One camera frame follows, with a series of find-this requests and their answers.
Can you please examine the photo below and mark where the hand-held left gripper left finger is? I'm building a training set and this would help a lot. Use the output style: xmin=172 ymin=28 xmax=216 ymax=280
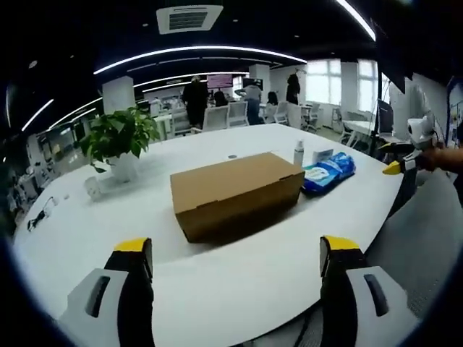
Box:
xmin=57 ymin=237 xmax=156 ymax=347

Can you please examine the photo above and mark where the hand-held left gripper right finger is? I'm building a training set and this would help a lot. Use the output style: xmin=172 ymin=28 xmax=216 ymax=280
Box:
xmin=320 ymin=234 xmax=422 ymax=347

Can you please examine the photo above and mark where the blue floral tissue pack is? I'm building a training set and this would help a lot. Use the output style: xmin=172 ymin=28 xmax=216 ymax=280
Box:
xmin=321 ymin=151 xmax=357 ymax=181

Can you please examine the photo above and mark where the white blue medicine box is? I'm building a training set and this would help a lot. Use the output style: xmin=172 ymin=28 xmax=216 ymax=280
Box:
xmin=311 ymin=147 xmax=336 ymax=166

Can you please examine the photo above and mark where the blue wet wipes pack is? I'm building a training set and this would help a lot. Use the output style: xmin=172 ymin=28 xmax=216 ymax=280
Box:
xmin=301 ymin=161 xmax=343 ymax=197

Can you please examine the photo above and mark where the white spray bottle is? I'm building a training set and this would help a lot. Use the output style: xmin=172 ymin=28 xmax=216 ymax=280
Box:
xmin=292 ymin=139 xmax=306 ymax=169

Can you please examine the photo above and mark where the brown cardboard shoe box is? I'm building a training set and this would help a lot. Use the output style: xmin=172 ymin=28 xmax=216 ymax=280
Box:
xmin=169 ymin=151 xmax=307 ymax=245

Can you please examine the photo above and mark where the computer monitor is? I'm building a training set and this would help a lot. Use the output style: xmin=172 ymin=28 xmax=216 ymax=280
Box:
xmin=377 ymin=99 xmax=395 ymax=134

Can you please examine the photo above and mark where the white office desk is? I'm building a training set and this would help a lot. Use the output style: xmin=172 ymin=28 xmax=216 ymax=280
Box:
xmin=341 ymin=119 xmax=381 ymax=137

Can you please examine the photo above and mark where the bright window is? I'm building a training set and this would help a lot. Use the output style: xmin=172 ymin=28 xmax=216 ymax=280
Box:
xmin=357 ymin=59 xmax=379 ymax=111
xmin=305 ymin=59 xmax=343 ymax=106

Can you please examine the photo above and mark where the large black screen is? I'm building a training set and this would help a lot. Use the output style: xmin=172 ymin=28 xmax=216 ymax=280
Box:
xmin=372 ymin=20 xmax=415 ymax=95

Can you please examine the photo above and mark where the green potted plant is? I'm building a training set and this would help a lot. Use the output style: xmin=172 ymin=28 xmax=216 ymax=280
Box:
xmin=79 ymin=106 xmax=161 ymax=184

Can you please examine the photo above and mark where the ceiling light strip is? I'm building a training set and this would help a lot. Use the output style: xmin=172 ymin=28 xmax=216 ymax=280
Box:
xmin=20 ymin=98 xmax=55 ymax=132
xmin=334 ymin=0 xmax=377 ymax=41
xmin=93 ymin=46 xmax=308 ymax=76

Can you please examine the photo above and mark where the white square pillar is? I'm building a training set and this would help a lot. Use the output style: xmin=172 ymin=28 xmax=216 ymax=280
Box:
xmin=102 ymin=75 xmax=135 ymax=113

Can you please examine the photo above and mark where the row of white office chairs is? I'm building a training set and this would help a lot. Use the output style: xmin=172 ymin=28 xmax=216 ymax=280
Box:
xmin=169 ymin=100 xmax=323 ymax=137

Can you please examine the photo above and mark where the pink display screen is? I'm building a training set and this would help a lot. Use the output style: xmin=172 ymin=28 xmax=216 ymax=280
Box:
xmin=206 ymin=74 xmax=233 ymax=87

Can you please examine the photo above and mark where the ceiling air conditioner vent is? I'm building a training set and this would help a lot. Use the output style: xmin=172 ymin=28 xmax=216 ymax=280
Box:
xmin=156 ymin=5 xmax=224 ymax=35

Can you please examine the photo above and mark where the wall poster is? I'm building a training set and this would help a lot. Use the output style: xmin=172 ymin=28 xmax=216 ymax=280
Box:
xmin=446 ymin=75 xmax=463 ymax=145

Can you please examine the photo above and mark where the black table cable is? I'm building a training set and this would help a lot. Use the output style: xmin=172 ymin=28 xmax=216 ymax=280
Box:
xmin=27 ymin=197 xmax=59 ymax=232

